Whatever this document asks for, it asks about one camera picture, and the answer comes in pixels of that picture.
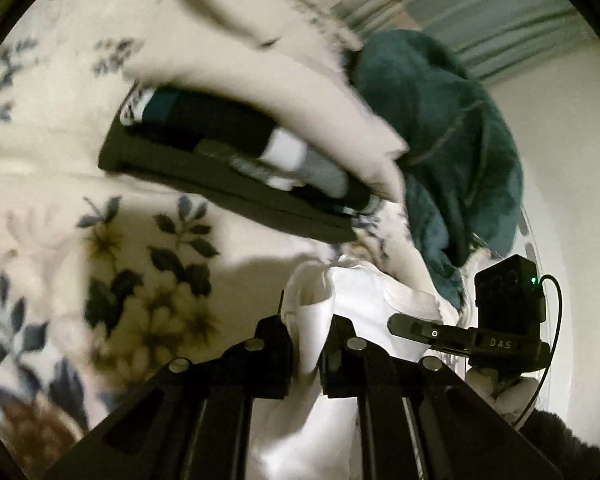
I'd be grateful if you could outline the white t-shirt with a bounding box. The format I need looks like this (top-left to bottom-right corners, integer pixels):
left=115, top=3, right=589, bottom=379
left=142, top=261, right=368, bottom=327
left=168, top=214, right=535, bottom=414
left=244, top=253, right=462, bottom=480

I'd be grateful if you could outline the right hand white glove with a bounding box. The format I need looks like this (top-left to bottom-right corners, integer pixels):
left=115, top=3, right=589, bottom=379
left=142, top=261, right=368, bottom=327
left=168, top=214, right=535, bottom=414
left=465, top=367, right=539, bottom=424

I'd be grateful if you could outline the black tracker box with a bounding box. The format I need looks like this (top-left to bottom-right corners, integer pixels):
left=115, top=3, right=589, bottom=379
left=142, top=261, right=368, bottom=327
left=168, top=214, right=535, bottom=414
left=474, top=255, right=546, bottom=339

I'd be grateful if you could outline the dark green plush blanket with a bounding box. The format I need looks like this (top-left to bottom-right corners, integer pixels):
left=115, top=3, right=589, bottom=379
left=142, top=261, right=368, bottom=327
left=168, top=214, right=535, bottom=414
left=351, top=29, right=524, bottom=309

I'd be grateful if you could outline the floral bed blanket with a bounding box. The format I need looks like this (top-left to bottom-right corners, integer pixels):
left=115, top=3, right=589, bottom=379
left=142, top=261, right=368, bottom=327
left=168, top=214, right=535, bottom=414
left=0, top=0, right=434, bottom=479

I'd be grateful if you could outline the folded black garment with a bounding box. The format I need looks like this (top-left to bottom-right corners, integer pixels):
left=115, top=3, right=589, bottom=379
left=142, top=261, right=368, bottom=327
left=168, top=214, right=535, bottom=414
left=98, top=84, right=380, bottom=243

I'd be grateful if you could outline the green curtain right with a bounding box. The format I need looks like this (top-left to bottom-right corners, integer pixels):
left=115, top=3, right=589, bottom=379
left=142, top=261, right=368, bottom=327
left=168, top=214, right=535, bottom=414
left=332, top=0, right=597, bottom=81

